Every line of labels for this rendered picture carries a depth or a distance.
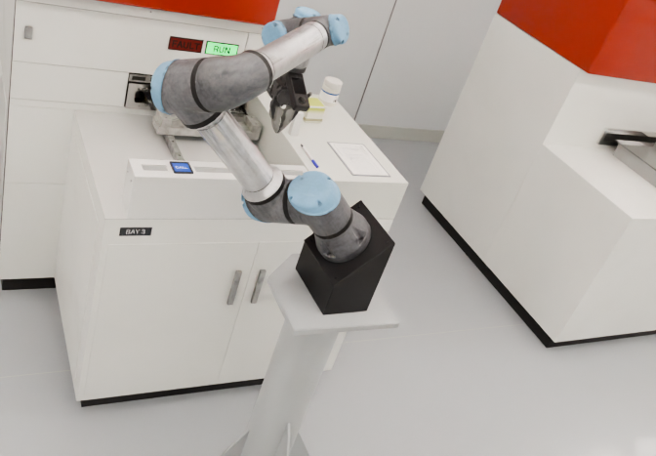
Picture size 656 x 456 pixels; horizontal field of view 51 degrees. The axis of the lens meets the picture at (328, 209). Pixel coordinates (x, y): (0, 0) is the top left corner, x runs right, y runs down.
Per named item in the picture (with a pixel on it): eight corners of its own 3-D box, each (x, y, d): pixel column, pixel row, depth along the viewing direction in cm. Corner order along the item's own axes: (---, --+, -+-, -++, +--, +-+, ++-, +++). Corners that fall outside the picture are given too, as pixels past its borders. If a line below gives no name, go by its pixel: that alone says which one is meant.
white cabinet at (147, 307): (51, 293, 276) (72, 110, 235) (272, 282, 323) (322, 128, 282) (73, 422, 230) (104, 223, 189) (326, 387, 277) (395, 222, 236)
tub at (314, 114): (295, 112, 250) (300, 96, 247) (312, 113, 254) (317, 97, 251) (304, 123, 245) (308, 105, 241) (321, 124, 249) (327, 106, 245)
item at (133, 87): (124, 105, 242) (128, 81, 237) (242, 115, 263) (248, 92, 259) (125, 108, 240) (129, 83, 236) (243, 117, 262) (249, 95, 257)
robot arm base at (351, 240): (377, 247, 179) (363, 226, 172) (325, 271, 182) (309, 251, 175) (362, 206, 190) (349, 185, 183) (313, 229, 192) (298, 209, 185)
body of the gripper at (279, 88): (288, 95, 204) (300, 58, 198) (299, 109, 198) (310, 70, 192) (265, 93, 200) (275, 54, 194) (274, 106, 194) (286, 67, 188)
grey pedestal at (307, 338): (355, 556, 220) (454, 375, 179) (224, 589, 199) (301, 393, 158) (300, 426, 257) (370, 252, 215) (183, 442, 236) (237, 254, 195)
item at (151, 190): (120, 199, 200) (127, 157, 193) (292, 201, 227) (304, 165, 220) (126, 218, 193) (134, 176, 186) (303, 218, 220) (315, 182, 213)
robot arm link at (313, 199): (343, 238, 173) (320, 206, 163) (298, 234, 180) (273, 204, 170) (357, 199, 178) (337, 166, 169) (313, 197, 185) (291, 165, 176)
